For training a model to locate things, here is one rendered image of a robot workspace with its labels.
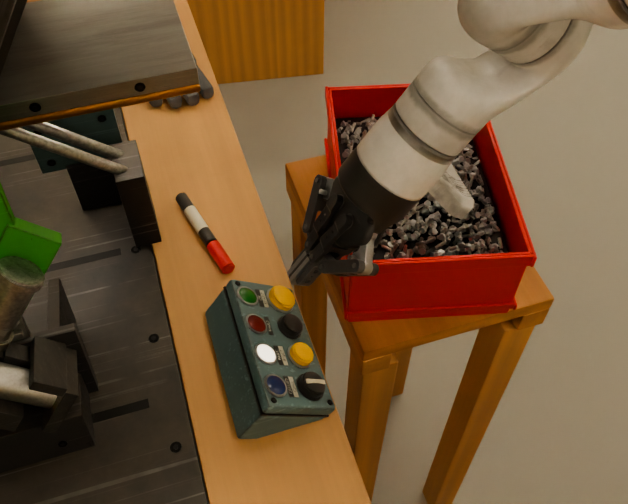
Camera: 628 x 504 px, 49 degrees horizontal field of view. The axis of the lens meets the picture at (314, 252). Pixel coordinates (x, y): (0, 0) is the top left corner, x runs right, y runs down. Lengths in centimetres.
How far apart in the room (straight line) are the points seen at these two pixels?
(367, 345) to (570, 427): 100
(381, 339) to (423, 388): 89
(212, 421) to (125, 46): 37
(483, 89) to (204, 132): 47
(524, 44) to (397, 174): 14
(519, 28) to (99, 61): 38
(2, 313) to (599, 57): 246
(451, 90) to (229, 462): 39
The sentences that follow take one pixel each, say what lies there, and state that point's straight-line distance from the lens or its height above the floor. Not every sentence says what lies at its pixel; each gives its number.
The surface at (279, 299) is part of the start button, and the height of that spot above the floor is 94.
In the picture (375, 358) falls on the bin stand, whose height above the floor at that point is 78.
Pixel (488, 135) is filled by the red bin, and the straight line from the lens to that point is 94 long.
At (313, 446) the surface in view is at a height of 90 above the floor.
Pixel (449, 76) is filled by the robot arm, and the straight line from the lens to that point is 57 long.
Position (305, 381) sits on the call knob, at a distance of 66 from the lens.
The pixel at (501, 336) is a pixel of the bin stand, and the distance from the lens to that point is 97.
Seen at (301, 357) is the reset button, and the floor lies 94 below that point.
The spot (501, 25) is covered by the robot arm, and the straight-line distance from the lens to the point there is 53.
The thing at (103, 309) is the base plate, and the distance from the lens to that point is 78.
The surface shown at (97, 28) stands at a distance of 74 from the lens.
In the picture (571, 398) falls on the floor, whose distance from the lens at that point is 181.
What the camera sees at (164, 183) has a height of 90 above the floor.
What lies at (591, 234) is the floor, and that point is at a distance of 214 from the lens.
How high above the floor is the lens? 152
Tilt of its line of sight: 52 degrees down
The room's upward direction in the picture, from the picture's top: straight up
